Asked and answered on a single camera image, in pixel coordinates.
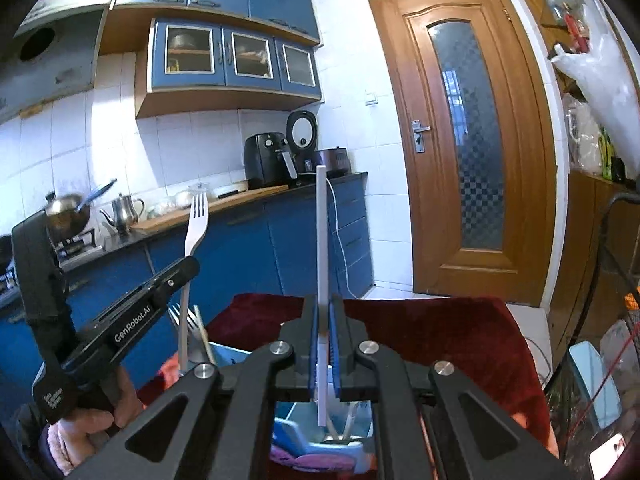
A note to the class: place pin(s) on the wooden cutting board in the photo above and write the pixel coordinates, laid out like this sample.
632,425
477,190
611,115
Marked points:
225,202

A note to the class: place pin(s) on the printed red pink blanket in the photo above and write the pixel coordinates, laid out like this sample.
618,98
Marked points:
450,330

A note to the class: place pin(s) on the white fork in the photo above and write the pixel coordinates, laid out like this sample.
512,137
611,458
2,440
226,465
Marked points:
197,225

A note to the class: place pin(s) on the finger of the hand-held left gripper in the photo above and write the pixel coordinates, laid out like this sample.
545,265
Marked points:
182,270

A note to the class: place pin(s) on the clear lidded bowl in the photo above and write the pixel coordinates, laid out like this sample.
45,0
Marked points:
202,194

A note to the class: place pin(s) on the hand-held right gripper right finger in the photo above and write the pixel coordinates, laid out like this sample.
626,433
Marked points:
335,355

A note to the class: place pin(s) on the white plastic bag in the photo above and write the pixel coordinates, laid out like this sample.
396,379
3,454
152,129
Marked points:
600,85

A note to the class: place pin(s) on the wooden door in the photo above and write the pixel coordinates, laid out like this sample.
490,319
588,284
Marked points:
395,110

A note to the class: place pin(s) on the light blue utensil holder box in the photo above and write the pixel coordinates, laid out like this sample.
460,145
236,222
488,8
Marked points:
300,425

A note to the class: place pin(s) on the steel fork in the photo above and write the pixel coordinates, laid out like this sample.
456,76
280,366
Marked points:
176,320

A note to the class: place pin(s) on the grey range hood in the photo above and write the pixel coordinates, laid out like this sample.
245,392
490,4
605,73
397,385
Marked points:
60,60

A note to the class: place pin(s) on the wooden chopstick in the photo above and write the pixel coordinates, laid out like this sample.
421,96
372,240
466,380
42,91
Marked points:
207,347
200,330

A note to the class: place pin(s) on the wooden shelf unit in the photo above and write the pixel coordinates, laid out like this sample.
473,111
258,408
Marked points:
575,220

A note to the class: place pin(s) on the steel kettle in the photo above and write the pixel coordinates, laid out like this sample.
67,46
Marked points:
122,212

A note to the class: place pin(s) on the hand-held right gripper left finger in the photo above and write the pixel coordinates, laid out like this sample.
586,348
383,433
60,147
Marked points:
313,355

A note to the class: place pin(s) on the blue base cabinets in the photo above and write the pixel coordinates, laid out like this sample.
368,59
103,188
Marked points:
280,250

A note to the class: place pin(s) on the black rice cooker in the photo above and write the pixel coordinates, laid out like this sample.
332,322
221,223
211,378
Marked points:
302,132

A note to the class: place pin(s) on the person's left hand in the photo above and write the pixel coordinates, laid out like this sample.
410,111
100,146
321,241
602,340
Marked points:
130,405

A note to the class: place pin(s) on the gas stove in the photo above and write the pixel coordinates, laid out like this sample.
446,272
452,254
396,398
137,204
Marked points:
75,247

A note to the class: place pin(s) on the green bottle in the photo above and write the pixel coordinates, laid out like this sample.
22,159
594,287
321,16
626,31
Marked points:
607,155

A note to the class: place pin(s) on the white wall switch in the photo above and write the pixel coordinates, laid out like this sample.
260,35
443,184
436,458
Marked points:
371,98

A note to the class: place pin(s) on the smartphone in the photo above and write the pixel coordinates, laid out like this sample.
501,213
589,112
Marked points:
607,451

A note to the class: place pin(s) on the black air fryer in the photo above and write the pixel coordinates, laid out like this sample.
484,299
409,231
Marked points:
265,160

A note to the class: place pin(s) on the blue glass-door wall cabinet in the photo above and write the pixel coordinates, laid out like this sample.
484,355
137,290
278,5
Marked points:
200,100

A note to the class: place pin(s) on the light blue plastic lid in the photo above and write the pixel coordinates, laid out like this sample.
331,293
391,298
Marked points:
595,385

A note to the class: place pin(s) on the red bottle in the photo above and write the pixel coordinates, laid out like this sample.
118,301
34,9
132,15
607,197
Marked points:
575,30

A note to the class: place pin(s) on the dark wok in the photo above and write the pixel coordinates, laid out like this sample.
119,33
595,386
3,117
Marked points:
65,215

